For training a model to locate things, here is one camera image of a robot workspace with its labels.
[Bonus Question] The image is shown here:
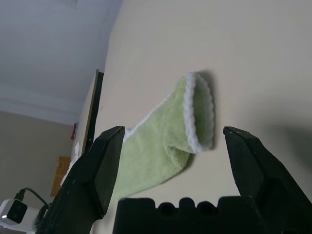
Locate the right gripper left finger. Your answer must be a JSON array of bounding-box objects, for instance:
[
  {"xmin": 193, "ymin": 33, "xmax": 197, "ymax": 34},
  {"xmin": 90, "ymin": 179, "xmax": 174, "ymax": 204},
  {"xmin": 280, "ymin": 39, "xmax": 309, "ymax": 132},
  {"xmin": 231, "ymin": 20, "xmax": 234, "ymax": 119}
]
[{"xmin": 36, "ymin": 125, "xmax": 126, "ymax": 234}]

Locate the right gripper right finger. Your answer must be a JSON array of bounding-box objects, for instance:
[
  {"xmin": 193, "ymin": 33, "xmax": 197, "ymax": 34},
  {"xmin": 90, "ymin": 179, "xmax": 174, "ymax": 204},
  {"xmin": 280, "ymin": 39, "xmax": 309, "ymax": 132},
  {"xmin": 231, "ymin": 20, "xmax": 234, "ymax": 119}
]
[{"xmin": 223, "ymin": 126, "xmax": 312, "ymax": 234}]

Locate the green towel white trim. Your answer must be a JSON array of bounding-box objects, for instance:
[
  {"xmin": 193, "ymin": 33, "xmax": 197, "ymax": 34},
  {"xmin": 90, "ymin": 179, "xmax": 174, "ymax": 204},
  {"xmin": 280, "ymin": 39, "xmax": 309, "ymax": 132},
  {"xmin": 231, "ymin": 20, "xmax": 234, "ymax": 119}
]
[{"xmin": 111, "ymin": 70, "xmax": 216, "ymax": 203}]

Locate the white crumpled item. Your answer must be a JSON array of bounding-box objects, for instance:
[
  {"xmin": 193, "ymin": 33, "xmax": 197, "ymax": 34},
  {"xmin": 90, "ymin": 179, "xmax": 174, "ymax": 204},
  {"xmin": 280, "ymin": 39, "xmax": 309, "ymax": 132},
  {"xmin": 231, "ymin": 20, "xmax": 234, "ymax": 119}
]
[{"xmin": 59, "ymin": 142, "xmax": 81, "ymax": 187}]

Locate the brown cardboard panel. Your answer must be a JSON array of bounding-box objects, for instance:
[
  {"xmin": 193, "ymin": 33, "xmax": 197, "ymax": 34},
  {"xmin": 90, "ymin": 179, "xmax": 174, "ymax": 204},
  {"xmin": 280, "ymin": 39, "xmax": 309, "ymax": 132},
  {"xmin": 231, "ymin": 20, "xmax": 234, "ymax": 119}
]
[{"xmin": 50, "ymin": 156, "xmax": 72, "ymax": 197}]

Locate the small red object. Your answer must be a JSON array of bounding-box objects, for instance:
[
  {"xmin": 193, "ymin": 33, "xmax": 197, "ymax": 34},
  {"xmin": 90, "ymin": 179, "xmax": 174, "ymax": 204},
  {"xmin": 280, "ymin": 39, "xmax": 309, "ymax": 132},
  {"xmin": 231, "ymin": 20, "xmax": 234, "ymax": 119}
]
[{"xmin": 70, "ymin": 122, "xmax": 79, "ymax": 141}]

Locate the black left camera cable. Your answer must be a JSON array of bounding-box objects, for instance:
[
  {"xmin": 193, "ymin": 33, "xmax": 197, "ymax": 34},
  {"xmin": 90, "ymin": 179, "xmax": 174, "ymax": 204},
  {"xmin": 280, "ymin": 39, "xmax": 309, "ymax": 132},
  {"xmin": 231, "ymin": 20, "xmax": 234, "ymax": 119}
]
[{"xmin": 13, "ymin": 187, "xmax": 49, "ymax": 213}]

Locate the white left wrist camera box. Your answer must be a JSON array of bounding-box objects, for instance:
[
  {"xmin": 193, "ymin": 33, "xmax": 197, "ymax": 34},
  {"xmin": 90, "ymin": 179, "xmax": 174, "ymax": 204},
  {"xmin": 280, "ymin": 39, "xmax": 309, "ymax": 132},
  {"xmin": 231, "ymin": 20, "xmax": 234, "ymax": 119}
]
[{"xmin": 0, "ymin": 198, "xmax": 41, "ymax": 231}]

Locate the beige side table black frame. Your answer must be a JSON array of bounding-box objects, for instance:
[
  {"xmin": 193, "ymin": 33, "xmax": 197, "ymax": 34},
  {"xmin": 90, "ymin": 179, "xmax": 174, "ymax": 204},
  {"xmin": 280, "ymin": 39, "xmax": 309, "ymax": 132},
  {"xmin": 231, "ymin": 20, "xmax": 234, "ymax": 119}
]
[{"xmin": 81, "ymin": 69, "xmax": 105, "ymax": 156}]

